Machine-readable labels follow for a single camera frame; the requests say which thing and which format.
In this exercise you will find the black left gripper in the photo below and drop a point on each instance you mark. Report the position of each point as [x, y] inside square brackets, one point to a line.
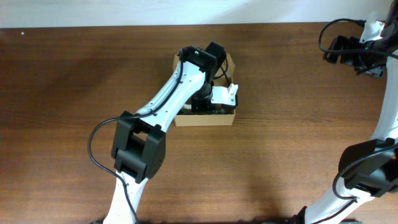
[203, 111]

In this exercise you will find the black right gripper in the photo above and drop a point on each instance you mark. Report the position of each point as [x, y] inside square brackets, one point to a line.
[344, 55]

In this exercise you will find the brown cardboard box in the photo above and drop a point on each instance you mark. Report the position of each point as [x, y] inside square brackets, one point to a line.
[220, 116]

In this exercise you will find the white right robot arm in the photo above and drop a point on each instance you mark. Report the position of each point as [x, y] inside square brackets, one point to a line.
[367, 170]

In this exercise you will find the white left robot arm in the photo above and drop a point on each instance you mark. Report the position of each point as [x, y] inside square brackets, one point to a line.
[139, 142]

